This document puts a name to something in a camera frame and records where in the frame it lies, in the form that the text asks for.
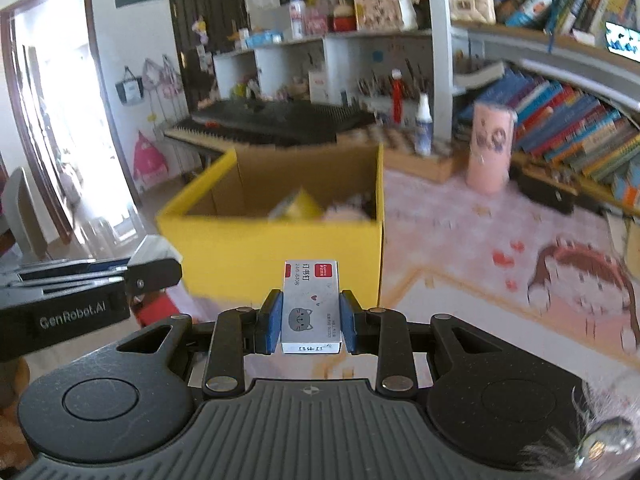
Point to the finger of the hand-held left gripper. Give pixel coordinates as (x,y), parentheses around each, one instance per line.
(75,266)
(155,275)

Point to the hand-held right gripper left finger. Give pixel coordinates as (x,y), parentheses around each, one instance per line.
(270,320)

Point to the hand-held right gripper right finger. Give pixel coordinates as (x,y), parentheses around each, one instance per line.
(347,320)

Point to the white staple box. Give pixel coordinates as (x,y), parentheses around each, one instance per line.
(312,310)

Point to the yellow cardboard box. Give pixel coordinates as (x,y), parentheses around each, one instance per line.
(240,245)

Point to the pink plush pig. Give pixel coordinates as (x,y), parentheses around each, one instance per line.
(345,214)

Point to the grey chair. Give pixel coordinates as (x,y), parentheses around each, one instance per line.
(20,210)

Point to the pink bag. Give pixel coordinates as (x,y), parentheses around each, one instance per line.
(149,157)

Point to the printed desk mat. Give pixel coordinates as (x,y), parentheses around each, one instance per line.
(475,340)

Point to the wooden chessboard box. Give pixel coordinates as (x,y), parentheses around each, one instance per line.
(430,165)

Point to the dark hanging tote bag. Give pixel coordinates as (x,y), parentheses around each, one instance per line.
(130,90)

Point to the pink hanging bags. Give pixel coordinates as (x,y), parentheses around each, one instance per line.
(165,80)

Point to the black electronic keyboard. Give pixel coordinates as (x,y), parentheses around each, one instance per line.
(280,120)

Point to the white spray bottle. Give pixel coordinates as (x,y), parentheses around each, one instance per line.
(423,130)

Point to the pink cylindrical container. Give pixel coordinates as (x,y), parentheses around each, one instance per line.
(490,150)

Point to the red tube bottle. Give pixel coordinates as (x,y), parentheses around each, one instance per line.
(397,97)

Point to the pen holder with brushes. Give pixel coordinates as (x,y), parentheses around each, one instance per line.
(380,92)

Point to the white box red label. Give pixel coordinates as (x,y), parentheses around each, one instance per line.
(319,87)

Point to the black wooden box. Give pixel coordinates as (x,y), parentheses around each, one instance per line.
(545,190)

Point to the dark door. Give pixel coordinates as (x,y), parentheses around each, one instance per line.
(205,35)

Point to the blue tissue pack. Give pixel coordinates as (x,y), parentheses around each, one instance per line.
(262,38)

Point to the white bookshelf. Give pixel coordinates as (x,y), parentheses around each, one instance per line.
(440,60)

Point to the grey fuzzy charm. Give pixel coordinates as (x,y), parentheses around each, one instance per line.
(605,435)

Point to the white bottle blue cap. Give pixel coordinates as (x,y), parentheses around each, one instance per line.
(297,17)

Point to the red pot toy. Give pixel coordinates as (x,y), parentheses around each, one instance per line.
(343,20)

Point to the row of leaning books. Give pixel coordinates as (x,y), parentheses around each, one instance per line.
(575,120)

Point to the brown door frame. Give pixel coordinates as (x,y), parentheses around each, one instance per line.
(20,125)

